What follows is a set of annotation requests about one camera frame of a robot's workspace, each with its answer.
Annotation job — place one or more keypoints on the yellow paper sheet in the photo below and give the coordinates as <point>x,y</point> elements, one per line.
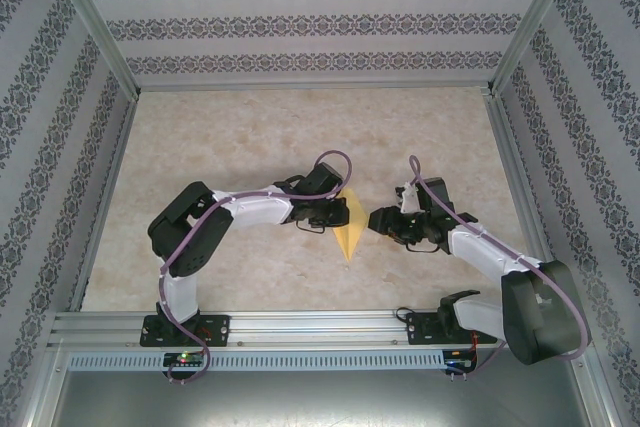
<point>351,239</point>

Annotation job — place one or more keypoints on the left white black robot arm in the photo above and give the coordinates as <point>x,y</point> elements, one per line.
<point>255,207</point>

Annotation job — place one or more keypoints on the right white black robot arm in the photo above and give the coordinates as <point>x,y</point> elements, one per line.
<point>480,247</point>

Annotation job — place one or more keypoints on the grey metal sheet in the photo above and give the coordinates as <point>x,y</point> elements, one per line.
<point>320,402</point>

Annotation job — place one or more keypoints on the aluminium frame cross beam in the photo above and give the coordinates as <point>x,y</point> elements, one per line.
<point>315,86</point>

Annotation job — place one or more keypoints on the aluminium side rail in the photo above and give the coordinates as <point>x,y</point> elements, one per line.
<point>525,197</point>
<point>107,197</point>

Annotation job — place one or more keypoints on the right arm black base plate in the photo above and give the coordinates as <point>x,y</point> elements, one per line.
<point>417,329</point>

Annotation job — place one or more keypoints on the aluminium mounting rail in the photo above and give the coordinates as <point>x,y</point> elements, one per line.
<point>310,327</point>

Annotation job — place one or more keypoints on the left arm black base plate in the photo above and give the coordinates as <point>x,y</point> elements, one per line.
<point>217,329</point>

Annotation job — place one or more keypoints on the aluminium frame post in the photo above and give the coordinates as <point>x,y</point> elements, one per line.
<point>535,22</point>
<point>95,27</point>

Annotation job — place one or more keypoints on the aluminium frame leg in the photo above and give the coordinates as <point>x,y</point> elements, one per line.
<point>42,387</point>
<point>602,397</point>

